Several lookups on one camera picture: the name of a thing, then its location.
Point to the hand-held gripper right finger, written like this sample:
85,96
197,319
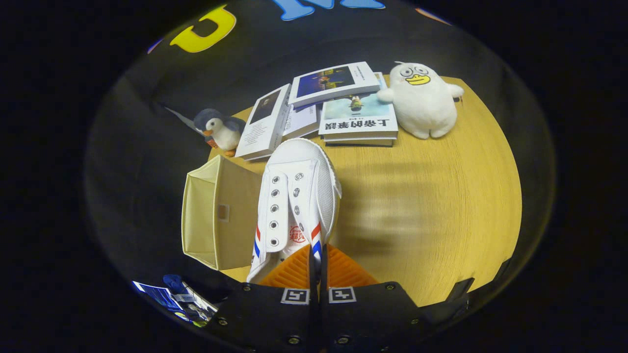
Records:
368,318

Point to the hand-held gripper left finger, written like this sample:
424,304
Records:
274,318

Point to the cream fabric storage box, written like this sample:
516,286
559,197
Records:
230,211

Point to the white canvas shoe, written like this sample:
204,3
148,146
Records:
299,191

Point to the blue cloth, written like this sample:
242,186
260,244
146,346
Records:
172,282

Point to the computer monitor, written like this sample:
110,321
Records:
157,296

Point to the white book with portrait cover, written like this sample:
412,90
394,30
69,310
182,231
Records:
262,127

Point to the grey penguin plush toy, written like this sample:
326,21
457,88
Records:
223,132

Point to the book with pale illustrated cover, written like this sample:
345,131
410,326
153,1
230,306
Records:
360,122

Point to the plain white book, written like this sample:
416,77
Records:
301,122

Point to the white duck plush toy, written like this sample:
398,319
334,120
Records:
424,105

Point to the book with night photo cover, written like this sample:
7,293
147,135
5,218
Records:
333,83

